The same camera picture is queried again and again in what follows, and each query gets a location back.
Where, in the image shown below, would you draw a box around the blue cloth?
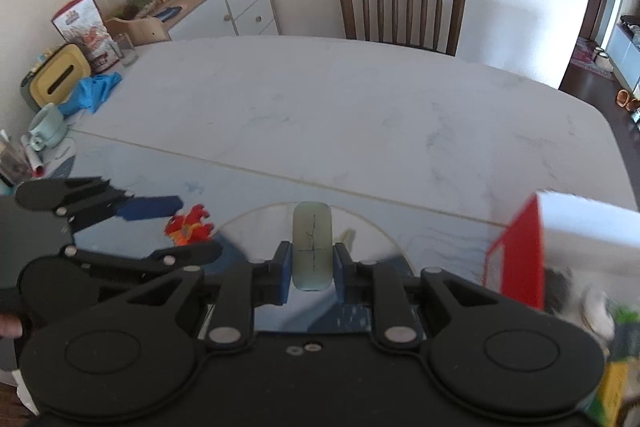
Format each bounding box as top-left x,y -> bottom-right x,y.
58,72 -> 122,117

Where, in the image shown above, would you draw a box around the red orange plush keychain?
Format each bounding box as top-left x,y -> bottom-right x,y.
164,204 -> 215,247

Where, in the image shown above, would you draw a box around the patterned red doormat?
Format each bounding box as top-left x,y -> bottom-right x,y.
570,37 -> 614,80

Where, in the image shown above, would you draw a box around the grey-green oblong case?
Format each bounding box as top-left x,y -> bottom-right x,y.
292,202 -> 333,291

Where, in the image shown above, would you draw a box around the yellow snack box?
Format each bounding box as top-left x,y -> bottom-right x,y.
588,361 -> 629,427

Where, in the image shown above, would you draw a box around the person's left hand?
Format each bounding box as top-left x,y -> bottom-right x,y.
0,314 -> 23,339

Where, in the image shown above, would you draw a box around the red and white cardboard box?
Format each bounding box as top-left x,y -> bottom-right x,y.
482,188 -> 640,427

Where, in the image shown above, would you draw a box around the mint green mug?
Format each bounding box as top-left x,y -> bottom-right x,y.
28,103 -> 67,152

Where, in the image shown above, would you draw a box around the orange slippers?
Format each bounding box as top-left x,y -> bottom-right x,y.
615,89 -> 640,113

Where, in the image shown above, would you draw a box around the clear drinking glass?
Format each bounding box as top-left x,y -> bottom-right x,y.
113,34 -> 138,66

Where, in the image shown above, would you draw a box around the yellow tissue box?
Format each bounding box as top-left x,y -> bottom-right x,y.
20,43 -> 91,113

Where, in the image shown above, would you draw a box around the white sideboard with wooden top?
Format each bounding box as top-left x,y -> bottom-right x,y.
105,0 -> 280,46

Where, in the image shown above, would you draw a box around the red white cereal box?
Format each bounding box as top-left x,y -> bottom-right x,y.
52,0 -> 119,74

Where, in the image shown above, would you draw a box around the light blue wall cabinets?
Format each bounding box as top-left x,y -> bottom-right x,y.
606,15 -> 640,94

